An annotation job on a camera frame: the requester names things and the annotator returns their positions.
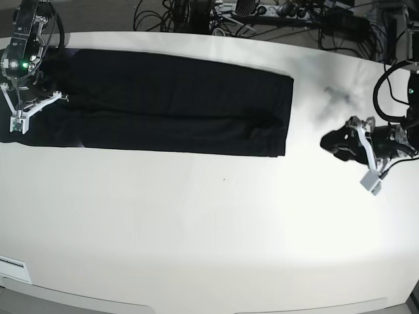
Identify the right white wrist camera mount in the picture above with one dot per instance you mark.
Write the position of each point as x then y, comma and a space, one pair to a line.
21, 114

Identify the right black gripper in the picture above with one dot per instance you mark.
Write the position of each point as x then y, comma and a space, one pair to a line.
31, 88

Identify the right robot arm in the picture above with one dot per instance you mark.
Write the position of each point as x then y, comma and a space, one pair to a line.
38, 36

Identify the white label plate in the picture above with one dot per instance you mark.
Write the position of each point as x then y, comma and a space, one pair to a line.
14, 269

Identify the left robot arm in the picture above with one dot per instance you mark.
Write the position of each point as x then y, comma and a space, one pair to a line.
395, 101

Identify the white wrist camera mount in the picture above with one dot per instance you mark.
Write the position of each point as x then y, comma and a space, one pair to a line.
372, 181
21, 114

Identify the white power strip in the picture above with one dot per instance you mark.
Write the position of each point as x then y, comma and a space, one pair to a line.
287, 9

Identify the black T-shirt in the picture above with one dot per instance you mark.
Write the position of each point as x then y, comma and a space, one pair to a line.
143, 101

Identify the black equipment box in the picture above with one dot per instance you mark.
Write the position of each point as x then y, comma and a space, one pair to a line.
349, 27

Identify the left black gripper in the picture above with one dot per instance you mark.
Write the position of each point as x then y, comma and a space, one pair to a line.
387, 142

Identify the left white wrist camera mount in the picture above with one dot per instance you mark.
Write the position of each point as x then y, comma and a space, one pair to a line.
372, 181

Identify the black table pedestal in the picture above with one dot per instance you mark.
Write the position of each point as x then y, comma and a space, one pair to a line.
192, 16

